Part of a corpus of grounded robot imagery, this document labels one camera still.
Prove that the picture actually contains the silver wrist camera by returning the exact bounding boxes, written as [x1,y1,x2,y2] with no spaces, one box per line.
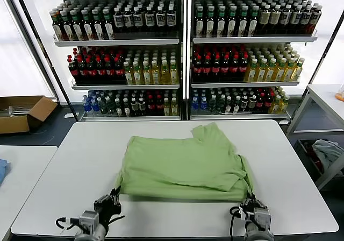
[79,210,98,228]
[254,207,273,227]

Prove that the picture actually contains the dark tea bottle green cap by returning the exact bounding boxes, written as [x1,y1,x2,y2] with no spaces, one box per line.
[81,8,94,41]
[60,9,73,41]
[103,7,115,40]
[217,5,228,37]
[248,4,259,36]
[70,9,83,41]
[194,5,206,37]
[227,4,239,37]
[238,4,249,37]
[92,8,104,40]
[205,5,217,37]

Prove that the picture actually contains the dark tea bottle orange label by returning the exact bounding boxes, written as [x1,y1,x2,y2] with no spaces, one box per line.
[51,8,63,41]

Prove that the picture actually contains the brown cardboard box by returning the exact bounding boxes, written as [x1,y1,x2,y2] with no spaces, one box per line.
[0,95,59,134]

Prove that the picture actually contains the green polo shirt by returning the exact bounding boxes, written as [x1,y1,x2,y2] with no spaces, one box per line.
[114,122,255,202]

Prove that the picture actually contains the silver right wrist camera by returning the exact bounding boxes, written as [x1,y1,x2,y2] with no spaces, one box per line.
[254,207,273,227]

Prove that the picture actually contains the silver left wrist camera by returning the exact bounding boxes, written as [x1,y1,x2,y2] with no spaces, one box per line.
[79,210,98,228]

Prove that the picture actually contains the pale grey clothes pile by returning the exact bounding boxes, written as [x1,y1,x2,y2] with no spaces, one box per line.
[311,139,344,178]

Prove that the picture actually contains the red garment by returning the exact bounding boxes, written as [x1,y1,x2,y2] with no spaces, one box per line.
[311,144,325,173]

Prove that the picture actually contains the grey metal parts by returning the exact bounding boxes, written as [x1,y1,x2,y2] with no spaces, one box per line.
[0,105,32,117]

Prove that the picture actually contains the grey metal frame table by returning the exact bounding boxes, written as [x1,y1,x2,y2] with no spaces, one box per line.
[286,83,344,190]

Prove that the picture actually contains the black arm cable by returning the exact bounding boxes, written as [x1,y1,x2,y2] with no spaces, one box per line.
[55,216,81,231]
[229,205,245,238]

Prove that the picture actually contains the dark bottle beige label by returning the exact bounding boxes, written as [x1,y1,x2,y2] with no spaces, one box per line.
[259,4,271,34]
[269,4,282,34]

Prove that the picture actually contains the yellow tea bottle white cap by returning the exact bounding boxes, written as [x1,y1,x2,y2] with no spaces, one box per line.
[124,60,134,86]
[266,58,277,82]
[256,58,268,82]
[141,60,152,85]
[169,59,180,84]
[275,58,287,82]
[133,60,142,86]
[245,58,258,82]
[292,56,306,81]
[284,57,296,81]
[150,59,161,85]
[160,59,171,84]

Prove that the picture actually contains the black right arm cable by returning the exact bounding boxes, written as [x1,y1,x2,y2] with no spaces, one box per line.
[229,205,245,238]

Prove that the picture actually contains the black storage crate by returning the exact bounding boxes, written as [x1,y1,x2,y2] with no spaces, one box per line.
[294,138,327,183]

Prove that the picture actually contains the dark bottle white label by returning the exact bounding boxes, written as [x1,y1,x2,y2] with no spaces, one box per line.
[123,6,134,33]
[144,5,156,33]
[112,6,124,33]
[279,4,292,34]
[155,5,167,33]
[309,3,323,33]
[166,4,177,33]
[133,6,144,33]
[289,4,303,34]
[299,3,312,34]

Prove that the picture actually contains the blue folded cloth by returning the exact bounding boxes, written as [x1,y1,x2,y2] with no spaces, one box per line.
[0,158,11,187]

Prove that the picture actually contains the small cola bottle red cap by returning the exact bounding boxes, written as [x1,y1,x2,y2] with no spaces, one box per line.
[155,94,164,116]
[255,91,264,112]
[147,94,156,116]
[263,91,273,113]

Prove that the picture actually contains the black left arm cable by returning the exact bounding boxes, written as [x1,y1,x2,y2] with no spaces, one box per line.
[55,216,81,231]

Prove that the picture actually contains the grey metal shelf unit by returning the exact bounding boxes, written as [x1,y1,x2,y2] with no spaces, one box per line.
[33,0,186,122]
[187,0,336,125]

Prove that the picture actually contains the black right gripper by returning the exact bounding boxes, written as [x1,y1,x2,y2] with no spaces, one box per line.
[240,192,268,221]

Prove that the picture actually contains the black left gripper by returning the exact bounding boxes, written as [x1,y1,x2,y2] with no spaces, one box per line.
[93,188,123,225]

